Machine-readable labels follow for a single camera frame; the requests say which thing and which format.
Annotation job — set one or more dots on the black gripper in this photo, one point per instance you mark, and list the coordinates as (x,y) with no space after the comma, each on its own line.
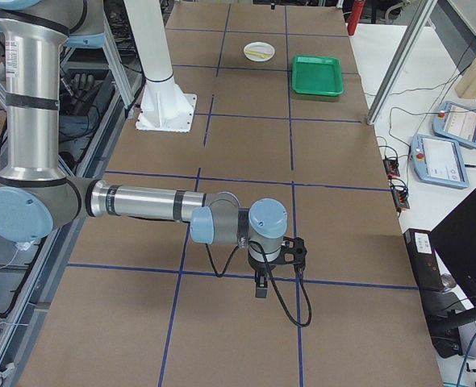
(259,268)

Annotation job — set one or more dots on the yellow plastic spoon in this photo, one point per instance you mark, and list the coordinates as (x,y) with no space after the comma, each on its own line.
(258,54)

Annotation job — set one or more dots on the white round plate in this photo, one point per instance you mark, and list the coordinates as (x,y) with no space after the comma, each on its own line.
(259,47)

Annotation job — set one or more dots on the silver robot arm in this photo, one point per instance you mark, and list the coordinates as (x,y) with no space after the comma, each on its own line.
(36,197)

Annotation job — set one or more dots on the black computer box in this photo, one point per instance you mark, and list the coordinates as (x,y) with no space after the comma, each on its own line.
(423,259)

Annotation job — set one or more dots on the black monitor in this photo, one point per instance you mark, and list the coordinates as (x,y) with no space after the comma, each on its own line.
(454,240)

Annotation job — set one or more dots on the green plastic tray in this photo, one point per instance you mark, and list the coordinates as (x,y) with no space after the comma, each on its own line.
(317,75)

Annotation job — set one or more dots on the near teach pendant tablet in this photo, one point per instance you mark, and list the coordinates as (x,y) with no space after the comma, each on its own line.
(438,161)

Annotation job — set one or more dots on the teach pendant tablet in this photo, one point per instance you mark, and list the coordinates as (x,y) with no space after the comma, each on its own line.
(438,161)
(455,121)

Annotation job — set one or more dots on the far teach pendant tablet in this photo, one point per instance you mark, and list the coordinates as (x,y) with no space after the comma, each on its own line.
(455,121)

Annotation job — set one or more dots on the red cylinder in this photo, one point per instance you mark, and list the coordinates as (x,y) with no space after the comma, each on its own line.
(355,16)

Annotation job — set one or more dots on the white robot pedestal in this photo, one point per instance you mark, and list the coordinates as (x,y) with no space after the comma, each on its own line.
(164,107)

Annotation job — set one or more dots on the aluminium frame post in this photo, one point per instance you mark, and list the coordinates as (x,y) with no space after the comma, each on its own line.
(403,51)

